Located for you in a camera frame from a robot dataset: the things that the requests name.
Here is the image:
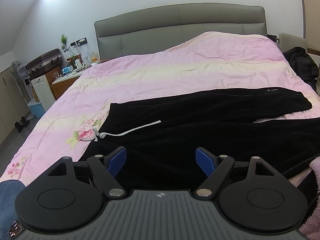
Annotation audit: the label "beige chair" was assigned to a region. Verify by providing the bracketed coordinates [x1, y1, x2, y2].
[278, 33, 319, 56]

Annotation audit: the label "pink fuzzy sleeve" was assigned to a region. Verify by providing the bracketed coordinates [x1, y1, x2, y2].
[298, 157, 319, 239]

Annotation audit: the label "pink floral bed duvet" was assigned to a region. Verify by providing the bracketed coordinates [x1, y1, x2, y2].
[1, 31, 319, 185]

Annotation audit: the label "black pants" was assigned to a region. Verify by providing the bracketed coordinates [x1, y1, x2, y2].
[81, 87, 319, 191]

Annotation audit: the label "wooden nightstand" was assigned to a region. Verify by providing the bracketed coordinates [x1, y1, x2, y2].
[50, 69, 85, 100]

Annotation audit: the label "grey upholstered headboard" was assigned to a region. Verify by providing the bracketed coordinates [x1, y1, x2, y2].
[94, 3, 267, 60]

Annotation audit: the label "black wall power outlet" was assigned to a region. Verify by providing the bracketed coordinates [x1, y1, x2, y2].
[70, 37, 87, 47]

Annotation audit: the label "white cabinet appliance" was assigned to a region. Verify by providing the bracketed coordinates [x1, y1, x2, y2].
[31, 75, 56, 112]

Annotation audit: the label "white pants drawstring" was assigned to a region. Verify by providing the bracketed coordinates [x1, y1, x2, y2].
[91, 120, 161, 141]

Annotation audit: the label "blue plastic bin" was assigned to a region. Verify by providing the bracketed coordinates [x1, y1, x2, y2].
[28, 99, 45, 118]

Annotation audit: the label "blue denim trouser leg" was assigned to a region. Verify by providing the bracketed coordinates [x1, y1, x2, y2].
[1, 180, 25, 239]

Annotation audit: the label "black clothes pile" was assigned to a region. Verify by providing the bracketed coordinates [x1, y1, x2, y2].
[283, 47, 319, 91]

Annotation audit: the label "small green potted plant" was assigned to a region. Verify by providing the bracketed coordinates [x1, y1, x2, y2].
[60, 34, 68, 52]

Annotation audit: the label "standing electric fan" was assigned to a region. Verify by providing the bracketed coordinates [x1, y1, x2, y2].
[10, 61, 35, 121]

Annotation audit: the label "drinking glass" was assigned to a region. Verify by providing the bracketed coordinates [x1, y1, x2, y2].
[53, 71, 60, 80]

